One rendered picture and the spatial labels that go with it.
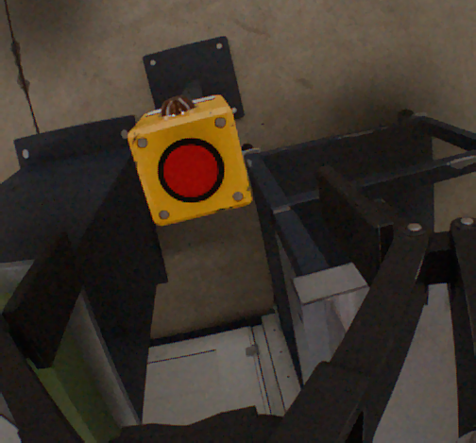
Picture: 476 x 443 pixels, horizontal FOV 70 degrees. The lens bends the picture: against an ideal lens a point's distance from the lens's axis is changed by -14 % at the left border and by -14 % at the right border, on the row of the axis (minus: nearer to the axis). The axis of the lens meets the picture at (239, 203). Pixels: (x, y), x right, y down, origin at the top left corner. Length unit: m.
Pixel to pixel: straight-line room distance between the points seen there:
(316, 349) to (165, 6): 1.00
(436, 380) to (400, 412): 0.08
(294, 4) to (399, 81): 0.43
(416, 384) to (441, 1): 1.22
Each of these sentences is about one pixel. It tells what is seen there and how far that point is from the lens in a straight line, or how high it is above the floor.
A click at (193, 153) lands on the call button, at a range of 0.28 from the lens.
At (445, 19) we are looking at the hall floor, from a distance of 1.47.
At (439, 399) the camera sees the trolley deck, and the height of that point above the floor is 0.85.
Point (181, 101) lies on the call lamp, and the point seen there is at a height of 0.88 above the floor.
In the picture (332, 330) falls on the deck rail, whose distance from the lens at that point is 0.46.
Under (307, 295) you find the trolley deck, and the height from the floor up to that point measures 0.83.
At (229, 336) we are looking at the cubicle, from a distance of 1.43.
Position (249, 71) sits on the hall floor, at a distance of 1.19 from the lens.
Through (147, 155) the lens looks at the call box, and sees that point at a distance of 0.29.
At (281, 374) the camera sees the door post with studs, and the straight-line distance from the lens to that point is 1.28.
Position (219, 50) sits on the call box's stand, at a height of 0.01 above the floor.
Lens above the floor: 1.18
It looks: 68 degrees down
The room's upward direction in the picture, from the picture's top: 163 degrees clockwise
